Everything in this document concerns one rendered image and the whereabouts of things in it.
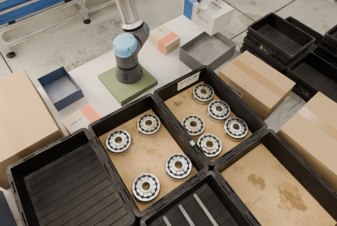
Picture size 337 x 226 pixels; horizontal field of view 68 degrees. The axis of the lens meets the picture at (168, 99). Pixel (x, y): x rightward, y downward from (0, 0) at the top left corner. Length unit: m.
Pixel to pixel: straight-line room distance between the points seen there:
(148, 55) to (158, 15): 1.50
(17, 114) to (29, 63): 1.58
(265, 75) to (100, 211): 0.95
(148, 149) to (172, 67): 0.60
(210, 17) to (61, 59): 1.83
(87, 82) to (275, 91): 0.98
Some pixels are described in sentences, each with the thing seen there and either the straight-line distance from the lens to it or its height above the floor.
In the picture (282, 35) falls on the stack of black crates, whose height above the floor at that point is 0.49.
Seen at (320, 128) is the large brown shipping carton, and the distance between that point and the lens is 1.20.
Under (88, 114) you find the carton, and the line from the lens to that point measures 1.23.
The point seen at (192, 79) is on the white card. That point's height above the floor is 0.89.
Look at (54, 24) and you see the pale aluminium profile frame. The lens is 2.83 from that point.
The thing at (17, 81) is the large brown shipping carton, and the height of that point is 0.90.
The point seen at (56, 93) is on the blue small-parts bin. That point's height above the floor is 0.70.
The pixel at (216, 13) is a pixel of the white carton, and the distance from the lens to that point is 1.13.
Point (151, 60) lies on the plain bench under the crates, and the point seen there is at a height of 0.70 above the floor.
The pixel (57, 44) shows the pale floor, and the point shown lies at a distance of 2.81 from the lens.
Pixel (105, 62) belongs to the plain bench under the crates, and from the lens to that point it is 1.52.
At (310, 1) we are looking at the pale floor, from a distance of 3.73.
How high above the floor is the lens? 1.79
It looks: 55 degrees down
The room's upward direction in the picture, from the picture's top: 3 degrees clockwise
